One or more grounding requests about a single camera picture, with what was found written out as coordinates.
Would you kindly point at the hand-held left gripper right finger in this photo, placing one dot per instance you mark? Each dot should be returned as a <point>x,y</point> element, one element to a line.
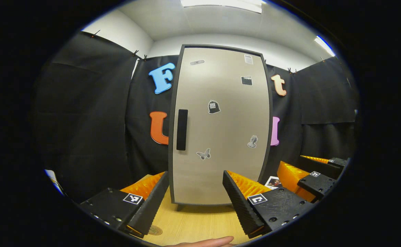
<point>236,202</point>

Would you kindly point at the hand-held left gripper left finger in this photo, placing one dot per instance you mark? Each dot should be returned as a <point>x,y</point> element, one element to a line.
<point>156,202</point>

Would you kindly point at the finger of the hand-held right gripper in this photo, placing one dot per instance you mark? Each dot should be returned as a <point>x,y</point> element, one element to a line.
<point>337,162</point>
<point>318,185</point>

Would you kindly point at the round wooden coaster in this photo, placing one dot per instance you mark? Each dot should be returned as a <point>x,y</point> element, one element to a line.
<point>155,230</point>

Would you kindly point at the grey cabinet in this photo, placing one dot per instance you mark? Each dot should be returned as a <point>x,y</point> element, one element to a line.
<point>170,144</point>

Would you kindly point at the small photo card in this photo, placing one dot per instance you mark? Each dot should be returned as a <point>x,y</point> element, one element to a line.
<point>273,183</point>

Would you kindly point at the black backdrop cloth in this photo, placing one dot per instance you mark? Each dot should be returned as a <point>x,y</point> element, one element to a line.
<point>83,120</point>

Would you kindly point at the ceiling light panel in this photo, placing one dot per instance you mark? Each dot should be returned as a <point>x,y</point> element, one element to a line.
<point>227,3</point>
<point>324,45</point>

